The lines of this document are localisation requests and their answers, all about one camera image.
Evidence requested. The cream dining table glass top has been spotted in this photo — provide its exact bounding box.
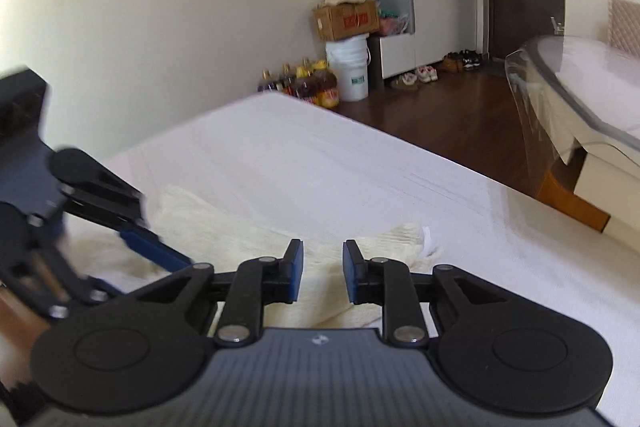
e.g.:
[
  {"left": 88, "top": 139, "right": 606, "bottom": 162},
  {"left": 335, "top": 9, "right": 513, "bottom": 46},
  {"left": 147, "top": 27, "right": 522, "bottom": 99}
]
[{"left": 504, "top": 34, "right": 640, "bottom": 248}]

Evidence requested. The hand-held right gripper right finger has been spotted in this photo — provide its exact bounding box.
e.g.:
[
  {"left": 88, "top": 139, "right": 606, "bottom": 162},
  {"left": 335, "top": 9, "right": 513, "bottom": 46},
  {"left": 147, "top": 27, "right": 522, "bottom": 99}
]
[{"left": 342, "top": 239, "right": 516, "bottom": 349}]

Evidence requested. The dark door mat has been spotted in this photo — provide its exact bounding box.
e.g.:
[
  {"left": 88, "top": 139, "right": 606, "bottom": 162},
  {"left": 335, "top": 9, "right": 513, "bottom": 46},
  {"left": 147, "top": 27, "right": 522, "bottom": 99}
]
[{"left": 480, "top": 57, "right": 508, "bottom": 78}]

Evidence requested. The cream towel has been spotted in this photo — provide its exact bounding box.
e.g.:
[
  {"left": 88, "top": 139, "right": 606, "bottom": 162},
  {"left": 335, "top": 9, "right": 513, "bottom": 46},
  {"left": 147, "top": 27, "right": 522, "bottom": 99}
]
[{"left": 65, "top": 184, "right": 443, "bottom": 338}]

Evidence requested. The quilted beige chair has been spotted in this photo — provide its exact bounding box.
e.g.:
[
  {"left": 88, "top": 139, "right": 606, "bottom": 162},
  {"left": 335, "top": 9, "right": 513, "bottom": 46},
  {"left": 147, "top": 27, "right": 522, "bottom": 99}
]
[{"left": 606, "top": 0, "right": 640, "bottom": 58}]

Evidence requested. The row of shoes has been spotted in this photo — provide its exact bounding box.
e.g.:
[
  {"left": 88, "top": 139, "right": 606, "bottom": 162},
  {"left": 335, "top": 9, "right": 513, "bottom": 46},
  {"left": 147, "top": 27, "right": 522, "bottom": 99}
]
[{"left": 390, "top": 49, "right": 483, "bottom": 90}]

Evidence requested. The cardboard box red print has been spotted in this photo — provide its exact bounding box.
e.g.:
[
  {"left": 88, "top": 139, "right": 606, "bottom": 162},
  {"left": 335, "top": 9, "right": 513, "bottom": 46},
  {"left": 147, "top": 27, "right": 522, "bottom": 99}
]
[{"left": 313, "top": 0, "right": 381, "bottom": 42}]

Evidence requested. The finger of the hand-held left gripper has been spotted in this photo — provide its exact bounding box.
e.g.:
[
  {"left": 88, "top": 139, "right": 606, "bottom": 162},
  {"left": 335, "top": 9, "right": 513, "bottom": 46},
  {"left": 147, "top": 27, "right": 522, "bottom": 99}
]
[
  {"left": 65, "top": 167, "right": 195, "bottom": 275},
  {"left": 0, "top": 207, "right": 126, "bottom": 319}
]

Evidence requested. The orange wooden base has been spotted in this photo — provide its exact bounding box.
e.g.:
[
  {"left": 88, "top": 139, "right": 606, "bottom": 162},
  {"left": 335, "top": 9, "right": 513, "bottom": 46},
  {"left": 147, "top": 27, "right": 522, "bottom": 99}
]
[{"left": 537, "top": 157, "right": 612, "bottom": 234}]

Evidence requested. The pile of colourful clothes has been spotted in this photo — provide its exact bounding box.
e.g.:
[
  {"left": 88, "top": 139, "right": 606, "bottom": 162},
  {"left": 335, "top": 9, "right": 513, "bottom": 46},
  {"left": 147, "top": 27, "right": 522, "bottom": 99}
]
[{"left": 378, "top": 9, "right": 415, "bottom": 36}]

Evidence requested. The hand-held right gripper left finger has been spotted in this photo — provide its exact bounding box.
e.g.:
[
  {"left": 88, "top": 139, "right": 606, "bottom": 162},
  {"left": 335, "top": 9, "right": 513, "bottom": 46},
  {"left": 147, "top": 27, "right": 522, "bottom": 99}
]
[{"left": 125, "top": 239, "right": 304, "bottom": 349}]

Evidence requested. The white plastic bucket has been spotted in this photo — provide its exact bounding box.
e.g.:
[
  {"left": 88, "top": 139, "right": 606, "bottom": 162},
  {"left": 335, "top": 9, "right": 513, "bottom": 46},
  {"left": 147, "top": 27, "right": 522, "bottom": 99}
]
[{"left": 325, "top": 34, "right": 372, "bottom": 102}]

